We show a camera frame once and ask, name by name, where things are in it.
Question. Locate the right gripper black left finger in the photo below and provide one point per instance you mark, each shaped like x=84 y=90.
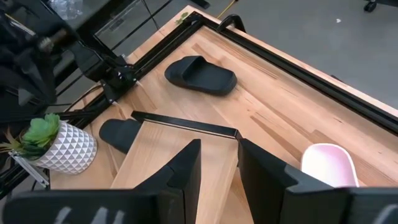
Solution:
x=174 y=193

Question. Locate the black rubber slide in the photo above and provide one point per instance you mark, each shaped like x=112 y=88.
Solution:
x=199 y=76
x=119 y=133

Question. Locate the black aluminium table frame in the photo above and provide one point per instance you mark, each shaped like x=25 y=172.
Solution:
x=311 y=77

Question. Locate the office chair with castors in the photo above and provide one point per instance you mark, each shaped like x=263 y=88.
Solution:
x=370 y=6

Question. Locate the clear plastic bag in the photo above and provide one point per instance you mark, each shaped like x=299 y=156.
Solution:
x=66 y=9

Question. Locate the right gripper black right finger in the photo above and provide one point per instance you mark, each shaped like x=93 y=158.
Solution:
x=280 y=199

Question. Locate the black table clamp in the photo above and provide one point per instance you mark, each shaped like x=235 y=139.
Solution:
x=234 y=17

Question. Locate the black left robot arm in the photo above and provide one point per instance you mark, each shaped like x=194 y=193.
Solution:
x=31 y=62

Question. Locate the green succulent in white pot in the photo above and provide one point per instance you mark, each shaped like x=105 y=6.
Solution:
x=71 y=149

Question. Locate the pink rubber slide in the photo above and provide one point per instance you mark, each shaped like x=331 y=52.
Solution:
x=329 y=165

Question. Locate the silver metal bracket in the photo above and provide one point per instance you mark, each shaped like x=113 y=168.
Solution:
x=29 y=169

